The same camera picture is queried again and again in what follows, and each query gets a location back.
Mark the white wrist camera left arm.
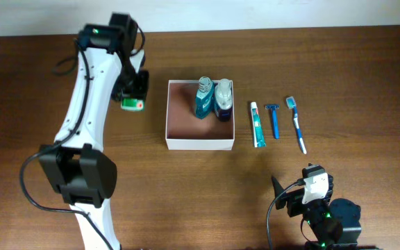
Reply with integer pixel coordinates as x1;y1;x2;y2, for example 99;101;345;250
129;50;145;74

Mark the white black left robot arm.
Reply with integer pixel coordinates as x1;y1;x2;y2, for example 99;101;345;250
39;12;149;249

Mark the blue white toothbrush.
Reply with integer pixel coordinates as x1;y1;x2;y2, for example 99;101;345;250
286;97;307;155

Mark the blue disposable razor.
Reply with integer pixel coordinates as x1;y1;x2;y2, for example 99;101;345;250
265;104;280;140

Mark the teal mouthwash bottle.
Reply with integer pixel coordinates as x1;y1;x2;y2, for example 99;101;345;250
194;76;214;119

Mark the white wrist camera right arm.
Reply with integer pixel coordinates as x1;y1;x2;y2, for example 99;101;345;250
301;165;329;204

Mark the white teal toothpaste tube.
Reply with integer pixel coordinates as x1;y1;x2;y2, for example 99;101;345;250
250;102;266;148

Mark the white cardboard box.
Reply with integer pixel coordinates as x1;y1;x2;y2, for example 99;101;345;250
165;80;235;151

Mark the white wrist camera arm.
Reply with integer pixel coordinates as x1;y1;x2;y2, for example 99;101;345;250
301;165;329;204
129;50;145;74

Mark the green soap box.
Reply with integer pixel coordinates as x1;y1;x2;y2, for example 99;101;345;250
120;99;144;112

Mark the clear bottle dark liquid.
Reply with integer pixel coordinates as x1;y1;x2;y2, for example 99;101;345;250
214;78;233;122

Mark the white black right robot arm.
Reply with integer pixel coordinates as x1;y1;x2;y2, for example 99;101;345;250
266;175;362;250

